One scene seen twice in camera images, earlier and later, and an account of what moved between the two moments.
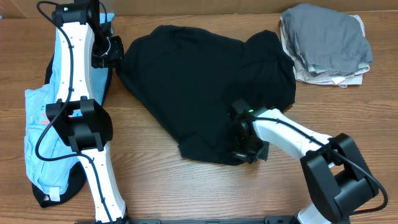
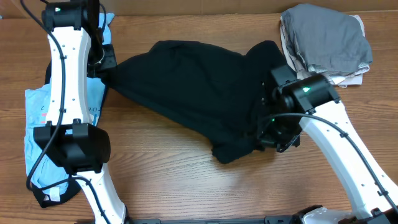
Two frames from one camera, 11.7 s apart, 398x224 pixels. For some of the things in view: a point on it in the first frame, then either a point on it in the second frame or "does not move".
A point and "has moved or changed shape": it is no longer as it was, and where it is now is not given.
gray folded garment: [329, 40] does not move
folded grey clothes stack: [301, 73] does not move
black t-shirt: [187, 81] has moved or changed shape
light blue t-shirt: [49, 156] does not move
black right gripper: [239, 152] -> [265, 137]
